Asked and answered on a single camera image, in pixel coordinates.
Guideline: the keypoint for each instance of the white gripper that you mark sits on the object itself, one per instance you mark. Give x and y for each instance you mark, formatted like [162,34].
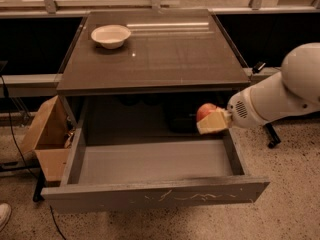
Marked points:
[239,110]

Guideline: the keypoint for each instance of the red apple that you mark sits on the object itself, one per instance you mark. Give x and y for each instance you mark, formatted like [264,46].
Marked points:
[205,110]

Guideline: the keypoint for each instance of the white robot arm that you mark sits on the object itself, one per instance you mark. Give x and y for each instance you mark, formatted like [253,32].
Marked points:
[293,91]

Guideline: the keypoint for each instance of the grey cabinet with counter top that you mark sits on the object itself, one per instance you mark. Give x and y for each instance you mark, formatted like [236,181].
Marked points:
[169,53]

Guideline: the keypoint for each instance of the open grey top drawer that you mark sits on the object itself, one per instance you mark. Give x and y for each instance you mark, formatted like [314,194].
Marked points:
[125,157]

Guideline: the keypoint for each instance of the black table leg with caster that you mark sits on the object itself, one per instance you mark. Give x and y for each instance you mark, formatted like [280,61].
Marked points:
[274,139]

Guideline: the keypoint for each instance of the white paper bowl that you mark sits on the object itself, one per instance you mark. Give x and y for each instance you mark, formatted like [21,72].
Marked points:
[110,36]

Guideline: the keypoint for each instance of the brown cardboard box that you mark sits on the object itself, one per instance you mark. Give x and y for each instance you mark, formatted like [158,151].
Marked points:
[46,138]

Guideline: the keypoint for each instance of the white shoe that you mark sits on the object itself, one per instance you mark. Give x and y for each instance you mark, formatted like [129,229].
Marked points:
[5,213]

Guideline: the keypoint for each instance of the small black adapter on rail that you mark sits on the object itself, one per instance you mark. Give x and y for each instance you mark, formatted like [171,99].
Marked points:
[258,67]

